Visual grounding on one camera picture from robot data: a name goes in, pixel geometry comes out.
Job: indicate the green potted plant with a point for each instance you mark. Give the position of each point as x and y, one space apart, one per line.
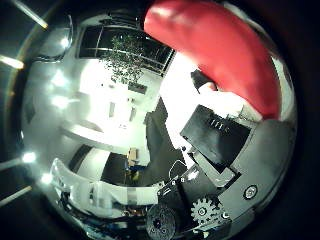
128 60

